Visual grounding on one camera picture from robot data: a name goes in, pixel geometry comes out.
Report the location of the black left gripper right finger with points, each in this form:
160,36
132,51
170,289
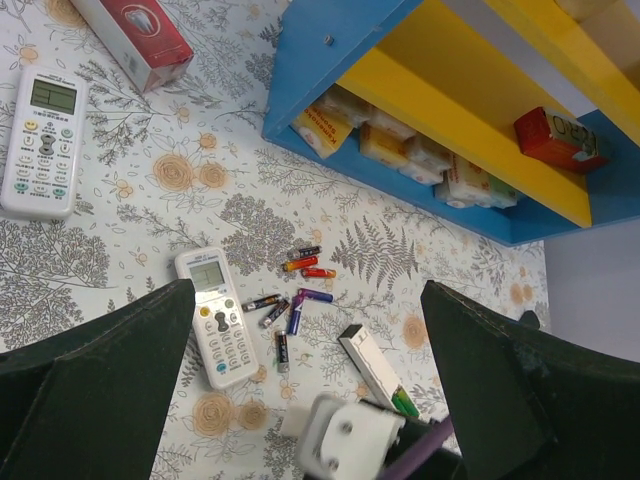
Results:
525,404

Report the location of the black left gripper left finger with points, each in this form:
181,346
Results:
91,402

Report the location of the green battery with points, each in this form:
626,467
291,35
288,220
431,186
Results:
403,403

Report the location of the white slim remote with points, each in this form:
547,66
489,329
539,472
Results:
369,360

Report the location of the black slim remote control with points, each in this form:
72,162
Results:
530,319

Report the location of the small white remote control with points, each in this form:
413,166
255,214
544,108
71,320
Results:
222,336

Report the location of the large white remote control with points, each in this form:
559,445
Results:
45,148

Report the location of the grey black battery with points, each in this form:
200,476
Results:
279,309

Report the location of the blue purple battery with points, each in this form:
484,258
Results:
295,314

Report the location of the red snack box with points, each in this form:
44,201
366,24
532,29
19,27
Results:
561,141

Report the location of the blue yellow wooden shelf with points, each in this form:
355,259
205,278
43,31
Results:
462,73

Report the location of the yellow sponge pack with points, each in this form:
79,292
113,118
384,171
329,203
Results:
322,131

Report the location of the red white toothpaste box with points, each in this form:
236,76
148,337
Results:
141,37

